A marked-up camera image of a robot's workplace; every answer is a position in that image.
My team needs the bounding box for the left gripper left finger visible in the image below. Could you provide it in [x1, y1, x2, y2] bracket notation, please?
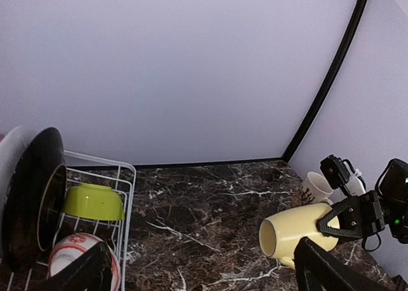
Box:
[44, 241, 112, 290]

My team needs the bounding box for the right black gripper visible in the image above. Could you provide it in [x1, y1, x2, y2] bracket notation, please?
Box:
[316, 190, 385, 239]

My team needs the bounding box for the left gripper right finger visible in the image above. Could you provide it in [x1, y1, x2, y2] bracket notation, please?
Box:
[295, 237, 398, 290]

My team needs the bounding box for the white patterned mug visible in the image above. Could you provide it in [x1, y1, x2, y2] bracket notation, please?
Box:
[300, 171, 333, 206]

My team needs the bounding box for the pale yellow mug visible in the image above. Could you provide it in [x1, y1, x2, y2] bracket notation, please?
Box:
[259, 203, 339, 269]

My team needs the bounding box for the black striped dinner plate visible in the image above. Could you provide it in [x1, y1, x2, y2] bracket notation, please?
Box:
[1, 127, 67, 273]

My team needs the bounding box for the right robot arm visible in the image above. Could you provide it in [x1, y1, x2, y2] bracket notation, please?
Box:
[316, 155, 407, 246]

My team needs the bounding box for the white bowl with red pattern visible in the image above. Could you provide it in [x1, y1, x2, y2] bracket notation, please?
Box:
[48, 232, 121, 291]

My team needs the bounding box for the lime green bowl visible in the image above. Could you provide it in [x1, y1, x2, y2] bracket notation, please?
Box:
[63, 183, 124, 221]

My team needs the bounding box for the white wire dish rack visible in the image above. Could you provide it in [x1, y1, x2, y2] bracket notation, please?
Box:
[1, 151, 136, 290]

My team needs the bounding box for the right black frame post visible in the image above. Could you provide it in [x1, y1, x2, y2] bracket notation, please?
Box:
[281, 0, 368, 162]

